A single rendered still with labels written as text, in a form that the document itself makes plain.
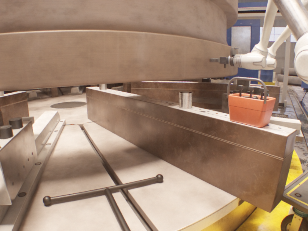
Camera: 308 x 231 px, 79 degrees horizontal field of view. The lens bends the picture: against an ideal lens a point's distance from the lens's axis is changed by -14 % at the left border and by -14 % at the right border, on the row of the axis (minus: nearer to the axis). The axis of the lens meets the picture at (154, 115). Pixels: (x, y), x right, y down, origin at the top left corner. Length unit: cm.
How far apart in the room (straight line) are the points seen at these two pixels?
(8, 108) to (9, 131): 155
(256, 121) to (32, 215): 109
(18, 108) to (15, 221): 179
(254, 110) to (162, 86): 227
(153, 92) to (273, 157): 242
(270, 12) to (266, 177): 91
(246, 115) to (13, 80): 109
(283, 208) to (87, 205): 131
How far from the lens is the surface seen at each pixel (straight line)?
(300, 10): 102
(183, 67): 137
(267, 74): 986
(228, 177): 114
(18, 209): 107
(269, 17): 140
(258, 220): 155
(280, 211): 168
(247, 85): 218
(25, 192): 118
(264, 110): 97
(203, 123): 115
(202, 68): 152
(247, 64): 145
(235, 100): 101
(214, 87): 314
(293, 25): 100
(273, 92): 340
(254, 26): 634
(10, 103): 254
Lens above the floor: 95
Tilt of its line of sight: 14 degrees down
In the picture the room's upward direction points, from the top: straight up
